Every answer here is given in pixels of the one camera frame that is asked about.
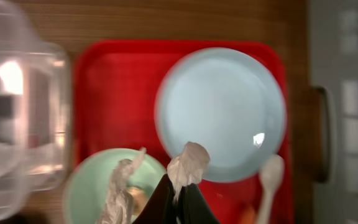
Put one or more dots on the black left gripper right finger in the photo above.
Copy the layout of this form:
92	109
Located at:
192	207

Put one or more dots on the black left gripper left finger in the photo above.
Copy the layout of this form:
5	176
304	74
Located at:
160	208

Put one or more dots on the brown food scrap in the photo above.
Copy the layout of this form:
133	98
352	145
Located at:
140	197

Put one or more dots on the small white tissue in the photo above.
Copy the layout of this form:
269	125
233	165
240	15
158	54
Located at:
185	169

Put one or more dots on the orange carrot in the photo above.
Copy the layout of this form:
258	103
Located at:
247	215

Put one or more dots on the mint green bowl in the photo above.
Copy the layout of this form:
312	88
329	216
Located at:
85	192

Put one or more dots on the large white napkin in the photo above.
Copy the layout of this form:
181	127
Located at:
37	160

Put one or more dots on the grey dishwasher rack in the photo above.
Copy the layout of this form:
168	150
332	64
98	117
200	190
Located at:
333	43

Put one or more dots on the white plastic spoon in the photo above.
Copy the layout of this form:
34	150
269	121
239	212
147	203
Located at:
271	177

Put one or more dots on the light blue plate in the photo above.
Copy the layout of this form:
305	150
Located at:
229	103

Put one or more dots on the red plastic tray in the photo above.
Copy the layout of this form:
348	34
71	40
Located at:
115	85

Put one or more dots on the clear plastic bin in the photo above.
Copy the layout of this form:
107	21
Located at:
35	105

